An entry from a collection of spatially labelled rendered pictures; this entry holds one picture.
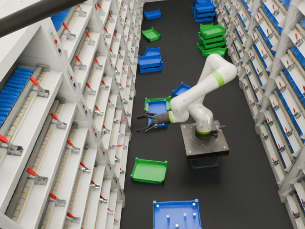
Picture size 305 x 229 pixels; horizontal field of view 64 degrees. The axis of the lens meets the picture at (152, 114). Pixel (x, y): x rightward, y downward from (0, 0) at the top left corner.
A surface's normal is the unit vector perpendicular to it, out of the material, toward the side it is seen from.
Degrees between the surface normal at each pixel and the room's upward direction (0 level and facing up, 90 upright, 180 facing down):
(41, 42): 90
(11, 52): 90
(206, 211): 0
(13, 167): 18
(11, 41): 0
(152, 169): 0
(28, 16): 77
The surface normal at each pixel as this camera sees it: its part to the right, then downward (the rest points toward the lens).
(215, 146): -0.12, -0.72
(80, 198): 0.21, -0.68
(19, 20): -0.10, 0.55
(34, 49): -0.02, 0.72
